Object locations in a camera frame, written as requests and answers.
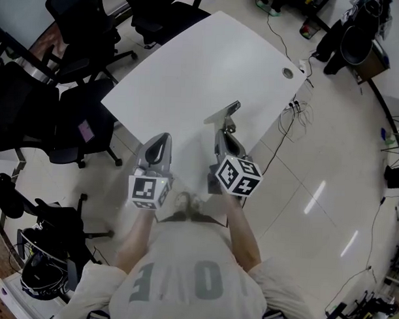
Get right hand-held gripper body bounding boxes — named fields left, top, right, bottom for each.
left=207, top=148, right=264, bottom=199

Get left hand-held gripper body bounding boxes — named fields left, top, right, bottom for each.
left=127, top=154, right=176, bottom=212

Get metal object with handle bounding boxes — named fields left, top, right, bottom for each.
left=203, top=99, right=244, bottom=133

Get person's right forearm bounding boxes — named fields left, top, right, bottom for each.
left=219, top=191, right=265, bottom=273

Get person's left forearm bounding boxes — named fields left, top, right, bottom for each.
left=112, top=203, right=157, bottom=275

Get person's shoes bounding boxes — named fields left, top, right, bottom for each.
left=172, top=191, right=206, bottom=219
left=254, top=0, right=284, bottom=18

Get white power strip with plugs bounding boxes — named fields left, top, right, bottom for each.
left=284, top=98, right=303, bottom=112

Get phone with pink screen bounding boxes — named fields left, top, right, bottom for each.
left=76, top=118, right=96, bottom=143

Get black office chair with gear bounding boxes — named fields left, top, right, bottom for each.
left=0, top=172, right=117, bottom=304

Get person's beige printed shirt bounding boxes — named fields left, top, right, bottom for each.
left=59, top=212, right=315, bottom=319

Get black mesh office chair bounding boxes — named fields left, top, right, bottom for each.
left=0, top=59, right=127, bottom=171

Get black waste bin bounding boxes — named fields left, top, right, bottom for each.
left=298, top=20, right=322, bottom=40

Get round black stool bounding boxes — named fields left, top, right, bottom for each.
left=339, top=24, right=375, bottom=67

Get brown cardboard box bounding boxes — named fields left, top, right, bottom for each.
left=355, top=39, right=392, bottom=85

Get black box on floor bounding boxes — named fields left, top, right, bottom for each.
left=383, top=164, right=399, bottom=190

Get white storage box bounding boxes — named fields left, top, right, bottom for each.
left=0, top=268, right=72, bottom=319

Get tangle of thin cables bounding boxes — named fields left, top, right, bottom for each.
left=277, top=99, right=317, bottom=141

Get long black floor cable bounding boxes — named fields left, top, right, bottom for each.
left=263, top=3, right=319, bottom=88

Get black headset with cables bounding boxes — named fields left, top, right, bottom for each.
left=7, top=226, right=74, bottom=302

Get thin black floor cable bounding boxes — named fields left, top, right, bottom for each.
left=324, top=192, right=399, bottom=316

